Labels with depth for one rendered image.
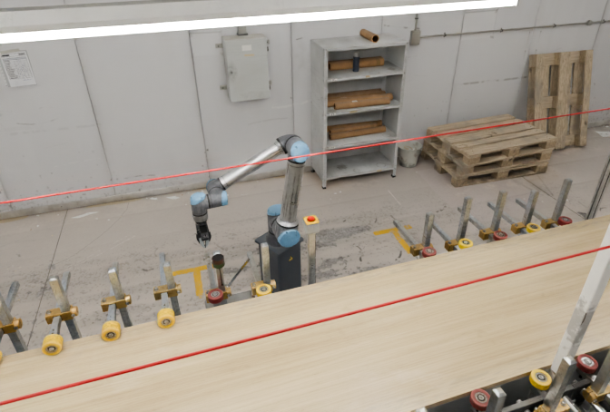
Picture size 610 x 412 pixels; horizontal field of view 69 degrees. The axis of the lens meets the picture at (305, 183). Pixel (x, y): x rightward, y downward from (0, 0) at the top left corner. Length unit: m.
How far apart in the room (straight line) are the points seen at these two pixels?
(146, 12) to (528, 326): 2.11
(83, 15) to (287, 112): 3.67
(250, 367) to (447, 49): 4.35
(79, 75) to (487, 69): 4.51
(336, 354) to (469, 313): 0.72
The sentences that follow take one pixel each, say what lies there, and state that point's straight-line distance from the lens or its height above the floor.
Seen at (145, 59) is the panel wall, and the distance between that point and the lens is 4.62.
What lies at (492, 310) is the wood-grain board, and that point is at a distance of 2.48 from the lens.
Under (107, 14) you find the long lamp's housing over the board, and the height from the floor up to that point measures 2.36.
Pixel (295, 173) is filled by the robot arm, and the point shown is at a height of 1.25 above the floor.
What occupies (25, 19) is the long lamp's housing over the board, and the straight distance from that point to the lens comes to 1.51.
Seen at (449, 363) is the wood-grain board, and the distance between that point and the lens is 2.20.
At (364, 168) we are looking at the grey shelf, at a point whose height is 0.14.
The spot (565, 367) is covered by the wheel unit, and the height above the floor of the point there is 1.13.
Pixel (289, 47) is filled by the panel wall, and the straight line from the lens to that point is 4.76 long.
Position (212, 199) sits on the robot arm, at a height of 1.17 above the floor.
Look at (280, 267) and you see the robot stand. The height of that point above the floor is 0.47.
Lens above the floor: 2.58
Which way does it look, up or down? 30 degrees down
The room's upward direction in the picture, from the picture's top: 1 degrees counter-clockwise
